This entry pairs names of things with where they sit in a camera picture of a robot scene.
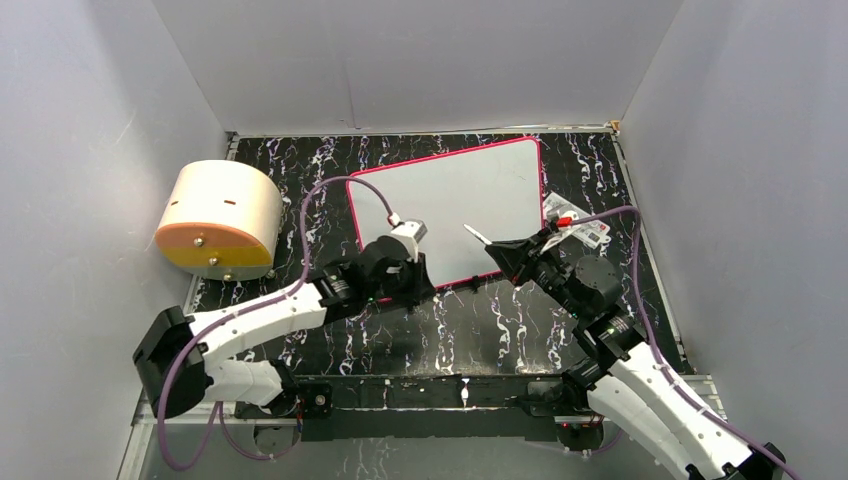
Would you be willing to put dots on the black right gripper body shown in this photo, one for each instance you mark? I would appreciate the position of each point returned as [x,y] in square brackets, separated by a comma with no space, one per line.
[547,269]

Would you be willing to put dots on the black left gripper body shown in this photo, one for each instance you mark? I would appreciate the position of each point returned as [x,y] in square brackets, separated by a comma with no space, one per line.
[392,289]

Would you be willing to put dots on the green white marker pen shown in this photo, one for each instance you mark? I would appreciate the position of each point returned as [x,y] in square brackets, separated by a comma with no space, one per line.
[477,235]

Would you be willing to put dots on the pink framed whiteboard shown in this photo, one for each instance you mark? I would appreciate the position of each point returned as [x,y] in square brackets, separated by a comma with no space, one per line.
[495,189]

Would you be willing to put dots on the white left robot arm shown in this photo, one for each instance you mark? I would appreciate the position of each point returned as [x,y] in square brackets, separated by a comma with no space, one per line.
[186,359]

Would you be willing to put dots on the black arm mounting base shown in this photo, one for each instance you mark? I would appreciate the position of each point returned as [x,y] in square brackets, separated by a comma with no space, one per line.
[535,407]

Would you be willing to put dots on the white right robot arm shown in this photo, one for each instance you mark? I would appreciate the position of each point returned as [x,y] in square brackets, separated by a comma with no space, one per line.
[621,379]

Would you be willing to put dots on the beige cylindrical drum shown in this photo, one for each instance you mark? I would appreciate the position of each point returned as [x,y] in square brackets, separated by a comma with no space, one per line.
[221,222]

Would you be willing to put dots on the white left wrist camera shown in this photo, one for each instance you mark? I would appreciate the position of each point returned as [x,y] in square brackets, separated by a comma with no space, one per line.
[409,233]

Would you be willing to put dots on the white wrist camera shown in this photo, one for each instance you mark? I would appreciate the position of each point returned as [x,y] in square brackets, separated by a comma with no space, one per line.
[557,230]
[409,233]

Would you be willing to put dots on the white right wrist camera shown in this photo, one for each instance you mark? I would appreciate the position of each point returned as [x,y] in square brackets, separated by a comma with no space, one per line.
[557,230]

